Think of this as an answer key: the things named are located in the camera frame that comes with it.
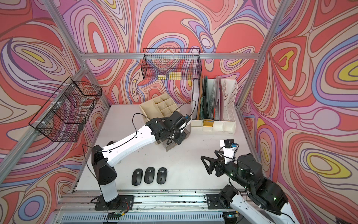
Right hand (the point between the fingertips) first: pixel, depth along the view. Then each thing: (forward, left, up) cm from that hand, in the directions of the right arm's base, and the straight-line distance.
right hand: (209, 159), depth 61 cm
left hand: (+17, +11, -6) cm, 21 cm away
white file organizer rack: (+35, -8, -2) cm, 36 cm away
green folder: (+37, -4, -5) cm, 38 cm away
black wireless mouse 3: (+1, +25, -24) cm, 35 cm away
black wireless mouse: (+1, +39, -24) cm, 46 cm away
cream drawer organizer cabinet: (+37, +23, -2) cm, 44 cm away
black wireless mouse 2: (+2, +32, -24) cm, 40 cm away
